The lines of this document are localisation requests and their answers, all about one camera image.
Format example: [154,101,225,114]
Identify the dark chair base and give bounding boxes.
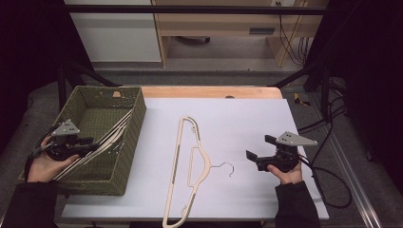
[174,35,212,45]

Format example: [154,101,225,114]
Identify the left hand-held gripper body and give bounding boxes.
[45,119,86,162]

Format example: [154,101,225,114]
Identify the yellow and black tool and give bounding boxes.
[293,92,312,107]

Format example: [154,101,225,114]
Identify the light wooden desk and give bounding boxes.
[151,0,331,68]

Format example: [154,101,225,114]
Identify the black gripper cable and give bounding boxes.
[24,125,62,183]
[298,154,354,210]

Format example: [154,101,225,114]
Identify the beige clothes hanger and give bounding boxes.
[162,116,236,228]
[54,108,133,182]

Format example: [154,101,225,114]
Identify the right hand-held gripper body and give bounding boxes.
[255,130,318,174]

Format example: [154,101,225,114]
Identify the black floor cables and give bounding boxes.
[297,94,350,141]

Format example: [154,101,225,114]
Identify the hanging black cables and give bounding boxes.
[275,1,310,67]

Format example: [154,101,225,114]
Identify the black metal stand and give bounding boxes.
[269,60,332,122]
[56,60,123,112]

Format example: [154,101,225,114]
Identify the aluminium rail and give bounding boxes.
[308,94,384,228]

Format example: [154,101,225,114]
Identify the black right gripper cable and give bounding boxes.
[298,154,354,210]

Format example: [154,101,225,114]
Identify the black curtain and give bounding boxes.
[303,0,403,191]
[0,0,93,153]

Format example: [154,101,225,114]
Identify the white cabinet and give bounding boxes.
[64,0,163,63]

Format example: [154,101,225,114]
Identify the green woven basket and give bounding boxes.
[17,85,147,197]

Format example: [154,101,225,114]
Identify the black horizontal frame bar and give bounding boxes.
[61,4,329,16]

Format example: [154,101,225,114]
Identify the white table sheet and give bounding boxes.
[61,97,331,221]

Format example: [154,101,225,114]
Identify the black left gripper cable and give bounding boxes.
[24,125,62,183]

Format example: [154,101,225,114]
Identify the person's left hand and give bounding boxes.
[26,136,81,184]

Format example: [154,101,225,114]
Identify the person's right hand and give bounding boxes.
[266,161,304,186]

